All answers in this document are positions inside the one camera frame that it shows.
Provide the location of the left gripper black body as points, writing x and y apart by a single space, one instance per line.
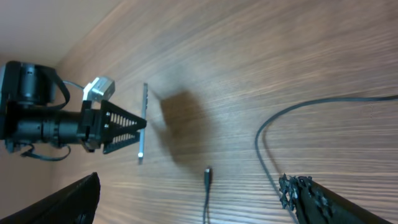
93 124

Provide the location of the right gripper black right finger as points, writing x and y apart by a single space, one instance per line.
313 203

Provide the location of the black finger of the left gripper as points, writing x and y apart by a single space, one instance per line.
116 121
120 142

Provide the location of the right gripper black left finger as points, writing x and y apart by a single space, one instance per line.
75 203

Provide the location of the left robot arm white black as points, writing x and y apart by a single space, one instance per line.
33 98

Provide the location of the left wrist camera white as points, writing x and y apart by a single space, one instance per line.
101 88

